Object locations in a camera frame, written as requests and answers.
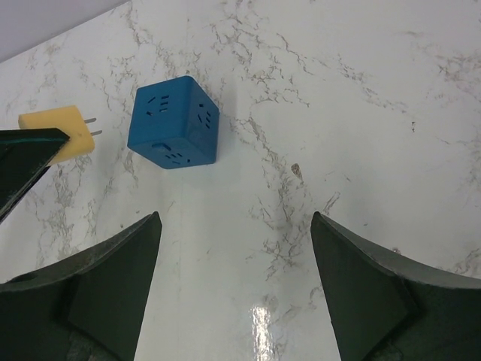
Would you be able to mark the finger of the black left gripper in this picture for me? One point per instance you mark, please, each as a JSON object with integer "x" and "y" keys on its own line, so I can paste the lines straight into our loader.
{"x": 25, "y": 158}

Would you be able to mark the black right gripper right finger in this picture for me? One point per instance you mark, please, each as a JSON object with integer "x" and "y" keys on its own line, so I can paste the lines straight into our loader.
{"x": 385, "y": 306}

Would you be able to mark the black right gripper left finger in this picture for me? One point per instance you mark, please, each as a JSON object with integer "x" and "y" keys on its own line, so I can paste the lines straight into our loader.
{"x": 89, "y": 306}

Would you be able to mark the yellow plug adapter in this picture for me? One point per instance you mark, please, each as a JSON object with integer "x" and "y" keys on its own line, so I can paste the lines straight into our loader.
{"x": 70, "y": 121}

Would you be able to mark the blue cube socket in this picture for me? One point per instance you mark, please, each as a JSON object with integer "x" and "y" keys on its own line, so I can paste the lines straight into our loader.
{"x": 174, "y": 124}

